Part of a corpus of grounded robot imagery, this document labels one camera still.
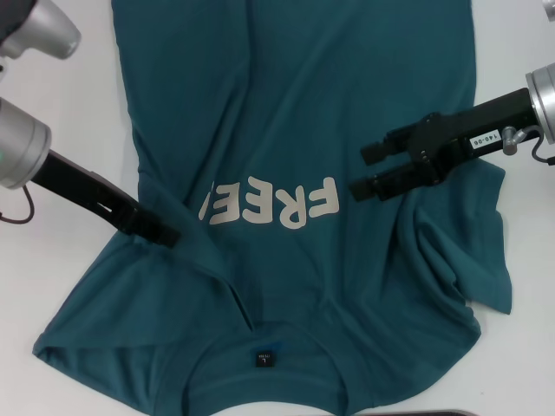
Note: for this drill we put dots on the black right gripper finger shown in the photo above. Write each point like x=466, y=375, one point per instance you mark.
x=386, y=149
x=390, y=184

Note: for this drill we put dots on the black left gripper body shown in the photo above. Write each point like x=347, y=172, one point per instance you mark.
x=86, y=190

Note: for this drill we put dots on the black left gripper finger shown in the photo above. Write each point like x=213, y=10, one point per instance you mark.
x=158, y=234

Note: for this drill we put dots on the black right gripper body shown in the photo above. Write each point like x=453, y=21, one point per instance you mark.
x=455, y=134

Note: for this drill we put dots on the teal T-shirt with white print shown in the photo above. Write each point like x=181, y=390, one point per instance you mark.
x=303, y=86

